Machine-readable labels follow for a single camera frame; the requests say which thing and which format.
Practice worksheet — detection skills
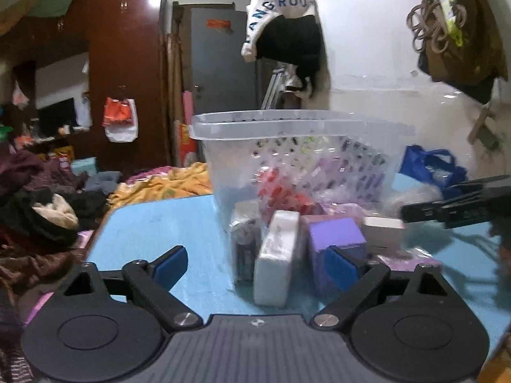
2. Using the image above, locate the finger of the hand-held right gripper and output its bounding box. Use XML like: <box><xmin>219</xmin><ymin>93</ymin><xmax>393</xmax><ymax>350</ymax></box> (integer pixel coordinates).
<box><xmin>400</xmin><ymin>200</ymin><xmax>447</xmax><ymax>224</ymax></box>
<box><xmin>442</xmin><ymin>175</ymin><xmax>511</xmax><ymax>205</ymax></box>

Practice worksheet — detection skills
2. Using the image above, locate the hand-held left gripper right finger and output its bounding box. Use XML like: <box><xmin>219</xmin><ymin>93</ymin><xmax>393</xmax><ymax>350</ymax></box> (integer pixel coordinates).
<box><xmin>309</xmin><ymin>246</ymin><xmax>448</xmax><ymax>331</ymax></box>

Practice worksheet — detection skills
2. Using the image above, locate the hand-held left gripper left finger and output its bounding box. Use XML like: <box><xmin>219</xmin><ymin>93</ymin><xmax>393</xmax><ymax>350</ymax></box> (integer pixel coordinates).
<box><xmin>60</xmin><ymin>245</ymin><xmax>203</xmax><ymax>332</ymax></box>

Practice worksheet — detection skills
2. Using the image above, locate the small purple box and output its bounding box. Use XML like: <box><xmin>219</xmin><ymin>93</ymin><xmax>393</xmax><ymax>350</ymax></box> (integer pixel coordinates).
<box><xmin>307</xmin><ymin>215</ymin><xmax>367</xmax><ymax>297</ymax></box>

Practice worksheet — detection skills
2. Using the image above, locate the small white box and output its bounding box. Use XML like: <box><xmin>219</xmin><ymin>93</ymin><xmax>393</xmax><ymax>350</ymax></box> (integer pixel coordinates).
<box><xmin>362</xmin><ymin>215</ymin><xmax>406</xmax><ymax>254</ymax></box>

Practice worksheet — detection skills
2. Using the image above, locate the red patterned packet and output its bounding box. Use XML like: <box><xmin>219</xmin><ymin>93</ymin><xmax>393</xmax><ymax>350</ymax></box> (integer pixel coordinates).
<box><xmin>257</xmin><ymin>168</ymin><xmax>322</xmax><ymax>216</ymax></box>

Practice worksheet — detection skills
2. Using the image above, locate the clear plastic storage bin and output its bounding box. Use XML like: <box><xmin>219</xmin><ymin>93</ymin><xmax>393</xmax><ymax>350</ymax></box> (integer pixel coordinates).
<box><xmin>191</xmin><ymin>109</ymin><xmax>416</xmax><ymax>232</ymax></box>

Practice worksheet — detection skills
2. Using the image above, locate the blue tote bag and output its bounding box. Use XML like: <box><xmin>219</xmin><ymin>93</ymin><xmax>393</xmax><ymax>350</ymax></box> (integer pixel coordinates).
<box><xmin>399</xmin><ymin>145</ymin><xmax>468</xmax><ymax>189</ymax></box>

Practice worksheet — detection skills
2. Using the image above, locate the purple flat packet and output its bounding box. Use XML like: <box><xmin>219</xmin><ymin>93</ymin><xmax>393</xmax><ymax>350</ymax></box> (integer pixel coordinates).
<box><xmin>374</xmin><ymin>252</ymin><xmax>442</xmax><ymax>273</ymax></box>

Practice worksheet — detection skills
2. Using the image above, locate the white soft packet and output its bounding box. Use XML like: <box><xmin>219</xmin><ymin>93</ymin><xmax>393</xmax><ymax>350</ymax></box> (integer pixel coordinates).
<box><xmin>254</xmin><ymin>209</ymin><xmax>301</xmax><ymax>308</ymax></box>

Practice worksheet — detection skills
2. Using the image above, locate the dark item in clear bag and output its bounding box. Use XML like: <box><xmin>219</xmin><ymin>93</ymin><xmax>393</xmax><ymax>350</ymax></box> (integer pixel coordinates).
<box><xmin>230</xmin><ymin>203</ymin><xmax>261</xmax><ymax>285</ymax></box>

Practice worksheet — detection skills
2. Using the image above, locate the yellow blanket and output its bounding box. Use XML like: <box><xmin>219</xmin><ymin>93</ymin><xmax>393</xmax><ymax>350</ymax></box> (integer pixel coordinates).
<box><xmin>110</xmin><ymin>162</ymin><xmax>213</xmax><ymax>209</ymax></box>

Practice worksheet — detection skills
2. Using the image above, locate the grey blue cloth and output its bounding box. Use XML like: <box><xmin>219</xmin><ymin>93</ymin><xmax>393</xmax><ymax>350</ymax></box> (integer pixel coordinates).
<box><xmin>86</xmin><ymin>171</ymin><xmax>122</xmax><ymax>192</ymax></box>

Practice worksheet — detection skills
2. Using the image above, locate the red printed bag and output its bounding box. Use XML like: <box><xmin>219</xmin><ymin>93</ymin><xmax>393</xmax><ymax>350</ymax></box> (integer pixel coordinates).
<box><xmin>179</xmin><ymin>124</ymin><xmax>199</xmax><ymax>167</ymax></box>

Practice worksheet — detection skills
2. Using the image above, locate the black cream fleece garment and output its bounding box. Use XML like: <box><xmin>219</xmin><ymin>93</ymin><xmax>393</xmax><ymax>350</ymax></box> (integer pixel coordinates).
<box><xmin>0</xmin><ymin>189</ymin><xmax>109</xmax><ymax>249</ymax></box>

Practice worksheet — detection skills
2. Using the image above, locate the brown hanging bag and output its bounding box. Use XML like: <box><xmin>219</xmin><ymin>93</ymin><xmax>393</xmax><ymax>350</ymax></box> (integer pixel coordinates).
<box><xmin>417</xmin><ymin>0</ymin><xmax>507</xmax><ymax>105</ymax></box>

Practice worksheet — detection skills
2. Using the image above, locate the teal box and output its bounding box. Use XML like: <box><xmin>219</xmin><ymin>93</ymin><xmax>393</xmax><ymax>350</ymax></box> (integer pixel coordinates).
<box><xmin>71</xmin><ymin>157</ymin><xmax>97</xmax><ymax>175</ymax></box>

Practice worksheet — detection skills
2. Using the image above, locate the brown patterned cloth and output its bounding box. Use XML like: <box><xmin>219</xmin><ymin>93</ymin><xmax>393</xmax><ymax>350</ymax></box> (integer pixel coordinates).
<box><xmin>0</xmin><ymin>243</ymin><xmax>85</xmax><ymax>330</ymax></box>

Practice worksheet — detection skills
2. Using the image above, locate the orange white plastic bag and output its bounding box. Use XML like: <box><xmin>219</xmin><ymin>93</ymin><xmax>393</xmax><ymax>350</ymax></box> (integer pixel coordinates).
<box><xmin>102</xmin><ymin>96</ymin><xmax>139</xmax><ymax>143</ymax></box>

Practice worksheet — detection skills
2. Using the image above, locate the pink roll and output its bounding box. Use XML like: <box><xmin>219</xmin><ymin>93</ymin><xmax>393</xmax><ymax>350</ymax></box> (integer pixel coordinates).
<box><xmin>183</xmin><ymin>92</ymin><xmax>195</xmax><ymax>128</ymax></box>

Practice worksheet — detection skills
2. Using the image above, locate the maroon clothes pile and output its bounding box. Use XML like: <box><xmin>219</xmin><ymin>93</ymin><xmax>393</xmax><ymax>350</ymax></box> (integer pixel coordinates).
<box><xmin>0</xmin><ymin>149</ymin><xmax>86</xmax><ymax>208</ymax></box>

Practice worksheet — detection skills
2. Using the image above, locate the yellow green packet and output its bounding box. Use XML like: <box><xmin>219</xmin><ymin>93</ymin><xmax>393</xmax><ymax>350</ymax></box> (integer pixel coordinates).
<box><xmin>428</xmin><ymin>0</ymin><xmax>464</xmax><ymax>47</ymax></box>

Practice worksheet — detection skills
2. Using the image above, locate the black monitor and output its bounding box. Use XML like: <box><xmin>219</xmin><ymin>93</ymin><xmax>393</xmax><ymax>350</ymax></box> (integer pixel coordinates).
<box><xmin>38</xmin><ymin>98</ymin><xmax>76</xmax><ymax>136</ymax></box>

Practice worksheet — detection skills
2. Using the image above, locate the metal folding rack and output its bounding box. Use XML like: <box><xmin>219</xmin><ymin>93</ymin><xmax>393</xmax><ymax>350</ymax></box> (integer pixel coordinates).
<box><xmin>261</xmin><ymin>68</ymin><xmax>289</xmax><ymax>111</ymax></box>

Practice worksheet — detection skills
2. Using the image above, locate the grey door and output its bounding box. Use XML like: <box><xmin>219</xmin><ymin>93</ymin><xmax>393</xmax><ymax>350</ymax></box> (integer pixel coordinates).
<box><xmin>189</xmin><ymin>7</ymin><xmax>264</xmax><ymax>116</ymax></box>

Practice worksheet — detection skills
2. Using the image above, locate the black hanging garment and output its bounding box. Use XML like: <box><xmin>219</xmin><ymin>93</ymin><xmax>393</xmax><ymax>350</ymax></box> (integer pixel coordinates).
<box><xmin>255</xmin><ymin>15</ymin><xmax>326</xmax><ymax>98</ymax></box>

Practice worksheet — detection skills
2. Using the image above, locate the brown wooden wardrobe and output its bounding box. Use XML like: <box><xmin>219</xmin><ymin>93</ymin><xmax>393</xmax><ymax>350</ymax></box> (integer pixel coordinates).
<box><xmin>0</xmin><ymin>0</ymin><xmax>170</xmax><ymax>168</ymax></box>

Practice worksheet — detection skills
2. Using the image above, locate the pink white plastic bag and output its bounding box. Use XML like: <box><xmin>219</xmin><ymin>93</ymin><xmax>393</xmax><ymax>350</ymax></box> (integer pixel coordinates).
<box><xmin>12</xmin><ymin>82</ymin><xmax>31</xmax><ymax>107</ymax></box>

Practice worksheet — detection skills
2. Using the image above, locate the red paper door sign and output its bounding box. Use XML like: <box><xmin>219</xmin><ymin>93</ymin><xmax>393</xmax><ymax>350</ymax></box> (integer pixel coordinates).
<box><xmin>206</xmin><ymin>19</ymin><xmax>234</xmax><ymax>35</ymax></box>

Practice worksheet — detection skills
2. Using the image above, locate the green cloth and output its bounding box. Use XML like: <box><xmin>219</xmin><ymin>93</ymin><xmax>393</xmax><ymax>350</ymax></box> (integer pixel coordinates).
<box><xmin>27</xmin><ymin>0</ymin><xmax>80</xmax><ymax>19</ymax></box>

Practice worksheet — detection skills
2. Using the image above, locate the wooden wall bracket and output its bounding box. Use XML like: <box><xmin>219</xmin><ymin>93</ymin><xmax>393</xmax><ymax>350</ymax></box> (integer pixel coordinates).
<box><xmin>467</xmin><ymin>106</ymin><xmax>500</xmax><ymax>151</ymax></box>

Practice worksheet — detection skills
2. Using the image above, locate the coiled beige cord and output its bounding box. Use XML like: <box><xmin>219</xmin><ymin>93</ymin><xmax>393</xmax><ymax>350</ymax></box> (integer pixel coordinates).
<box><xmin>406</xmin><ymin>2</ymin><xmax>468</xmax><ymax>53</ymax></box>

